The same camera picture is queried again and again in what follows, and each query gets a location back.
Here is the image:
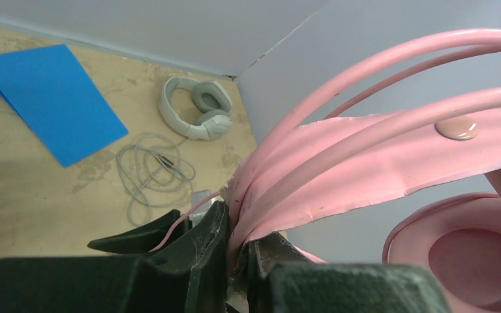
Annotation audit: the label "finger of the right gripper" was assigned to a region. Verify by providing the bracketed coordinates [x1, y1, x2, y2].
[87, 209, 181, 254]

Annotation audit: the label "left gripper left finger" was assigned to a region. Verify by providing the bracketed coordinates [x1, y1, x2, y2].
[0, 201, 228, 312]

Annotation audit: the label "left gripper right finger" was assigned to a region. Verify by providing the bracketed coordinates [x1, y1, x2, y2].
[237, 233, 451, 312]

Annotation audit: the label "pink wired headphones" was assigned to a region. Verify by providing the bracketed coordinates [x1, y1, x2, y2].
[149, 27, 501, 313]

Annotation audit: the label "grey over-ear headphones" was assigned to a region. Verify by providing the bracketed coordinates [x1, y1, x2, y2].
[116, 76, 233, 226]

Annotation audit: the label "blue notebook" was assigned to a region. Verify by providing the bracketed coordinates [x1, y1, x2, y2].
[0, 44, 129, 167]

